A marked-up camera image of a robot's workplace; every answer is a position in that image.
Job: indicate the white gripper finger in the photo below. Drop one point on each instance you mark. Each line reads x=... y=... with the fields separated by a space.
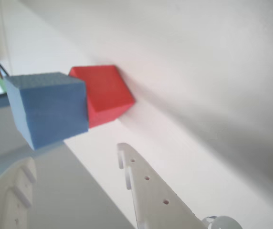
x=155 y=205
x=5 y=202

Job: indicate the red foam cube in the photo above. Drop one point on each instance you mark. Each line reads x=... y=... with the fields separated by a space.
x=108 y=95

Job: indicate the blue foam cube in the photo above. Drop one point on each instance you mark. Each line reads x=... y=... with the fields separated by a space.
x=53 y=112

